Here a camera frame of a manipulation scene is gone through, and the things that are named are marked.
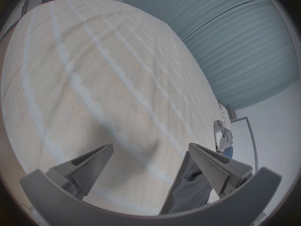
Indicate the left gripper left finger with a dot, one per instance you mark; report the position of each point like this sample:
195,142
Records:
90,168

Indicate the pile of clothes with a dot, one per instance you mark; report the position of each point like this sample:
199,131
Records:
224,139

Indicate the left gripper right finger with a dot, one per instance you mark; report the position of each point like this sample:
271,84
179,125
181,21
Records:
223,171

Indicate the black T-shirt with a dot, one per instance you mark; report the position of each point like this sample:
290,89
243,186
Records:
190,187

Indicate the white printed pillow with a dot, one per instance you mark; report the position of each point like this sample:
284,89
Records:
225,116

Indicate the grey bedside table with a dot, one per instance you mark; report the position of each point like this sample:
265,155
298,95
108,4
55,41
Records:
231,112

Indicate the blue-green curtain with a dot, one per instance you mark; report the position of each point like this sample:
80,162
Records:
183,6
247,55

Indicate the bed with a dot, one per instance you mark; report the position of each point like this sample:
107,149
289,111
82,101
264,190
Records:
105,79

